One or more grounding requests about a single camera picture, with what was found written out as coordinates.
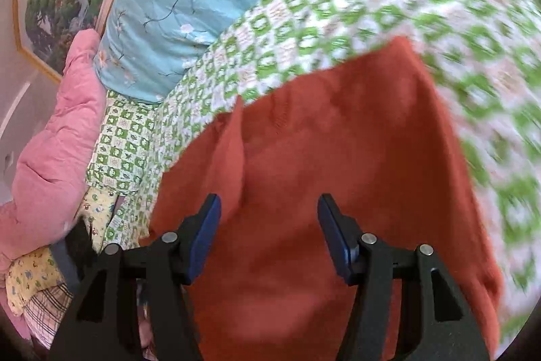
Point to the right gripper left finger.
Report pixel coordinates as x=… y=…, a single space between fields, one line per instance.
x=190 y=244

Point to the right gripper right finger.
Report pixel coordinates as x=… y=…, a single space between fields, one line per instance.
x=344 y=239

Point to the rust red knit garment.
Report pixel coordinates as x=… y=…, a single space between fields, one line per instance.
x=372 y=133

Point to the yellow printed cloth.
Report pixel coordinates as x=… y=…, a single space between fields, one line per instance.
x=37 y=270

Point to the plaid striped cloth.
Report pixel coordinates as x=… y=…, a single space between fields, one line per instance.
x=44 y=312

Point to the green white patterned bedsheet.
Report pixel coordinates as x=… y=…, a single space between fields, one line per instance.
x=484 y=56

